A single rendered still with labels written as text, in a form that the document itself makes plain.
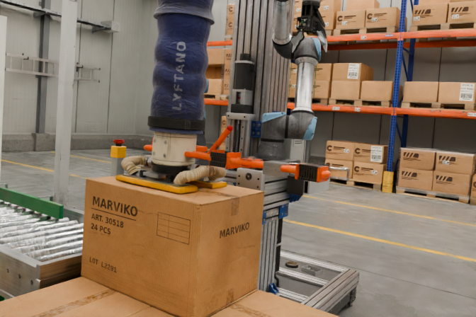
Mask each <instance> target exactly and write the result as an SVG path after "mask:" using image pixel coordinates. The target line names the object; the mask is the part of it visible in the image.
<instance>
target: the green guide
mask: <svg viewBox="0 0 476 317"><path fill-rule="evenodd" d="M0 185H5V187H4V188H3V187H1V186H0V200H2V201H5V202H8V203H11V204H14V205H17V206H19V207H23V208H26V209H30V210H33V211H35V212H39V213H41V214H45V215H48V216H50V217H54V218H57V219H63V218H64V217H63V207H64V205H63V204H59V203H56V202H53V196H50V195H48V196H42V197H35V196H32V195H28V194H25V193H22V192H18V191H15V190H11V189H8V184H7V183H0ZM46 197H49V198H50V200H45V199H42V198H46Z"/></svg>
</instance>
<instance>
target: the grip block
mask: <svg viewBox="0 0 476 317"><path fill-rule="evenodd" d="M231 158H235V159H236V158H241V152H231V151H225V150H210V160H209V166H217V167H221V168H225V166H226V169H231V168H240V167H239V166H240V165H236V164H231V163H230V159H231Z"/></svg>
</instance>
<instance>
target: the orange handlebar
mask: <svg viewBox="0 0 476 317"><path fill-rule="evenodd" d="M144 150H146V151H152V145H145V146H144ZM207 150H208V148H207V147H206V146H198V145H196V151H193V152H191V151H186V152H185V154H184V155H185V156H186V157H191V158H195V159H204V160H210V155H209V154H207V153H204V151H207ZM229 162H230V163H231V164H236V165H240V166H239V167H245V168H263V166H264V162H263V161H261V159H257V158H248V157H246V158H231V159H230V160H229ZM295 167H296V166H292V165H287V166H281V168H280V170H281V171H282V172H285V173H294V174H295ZM330 176H331V173H330V172H329V171H322V174H321V177H322V178H329V177H330Z"/></svg>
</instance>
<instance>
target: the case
mask: <svg viewBox="0 0 476 317"><path fill-rule="evenodd" d="M197 187H198V190H197V191H196V192H188V193H183V194H178V193H174V192H168V191H165V190H159V189H155V188H149V187H146V186H142V185H136V184H133V183H127V182H123V181H120V180H116V176H108V177H100V178H87V179H86V189H85V204H84V230H83V244H82V258H81V276H82V277H85V278H87V279H90V280H92V281H94V282H97V283H99V284H102V285H104V286H106V287H109V288H111V289H114V290H116V291H118V292H120V293H123V294H125V295H128V296H130V297H132V298H134V299H137V300H139V301H142V302H144V303H146V304H149V305H151V306H154V307H156V308H158V309H161V310H162V311H165V312H167V313H170V314H173V315H175V316H178V317H207V316H209V315H210V314H212V313H214V312H216V311H218V310H220V309H221V308H223V307H225V306H226V305H228V304H231V303H232V302H233V301H236V300H238V299H239V298H241V297H243V296H245V295H246V294H248V293H250V292H252V291H254V290H255V289H257V285H258V275H259V256H260V247H261V227H262V218H263V208H264V191H260V190H253V189H249V188H242V187H237V186H233V185H227V187H223V188H215V189H210V188H204V187H200V186H197Z"/></svg>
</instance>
